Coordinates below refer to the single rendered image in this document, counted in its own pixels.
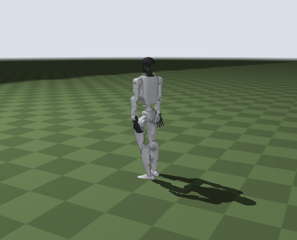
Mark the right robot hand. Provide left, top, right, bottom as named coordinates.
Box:
left=155, top=111, right=164, bottom=127

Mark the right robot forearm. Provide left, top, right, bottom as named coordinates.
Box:
left=155, top=98, right=162, bottom=115

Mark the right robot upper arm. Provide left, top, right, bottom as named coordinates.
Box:
left=156, top=76, right=164, bottom=100

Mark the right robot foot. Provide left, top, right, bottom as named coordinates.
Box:
left=151, top=169, right=160, bottom=176

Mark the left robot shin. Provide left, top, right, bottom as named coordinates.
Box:
left=140, top=147, right=152, bottom=177

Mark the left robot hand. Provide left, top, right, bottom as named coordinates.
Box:
left=132, top=116, right=144, bottom=133

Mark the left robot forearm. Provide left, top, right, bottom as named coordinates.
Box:
left=130, top=97, right=138, bottom=121

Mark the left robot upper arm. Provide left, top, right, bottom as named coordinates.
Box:
left=132, top=77, right=143, bottom=103

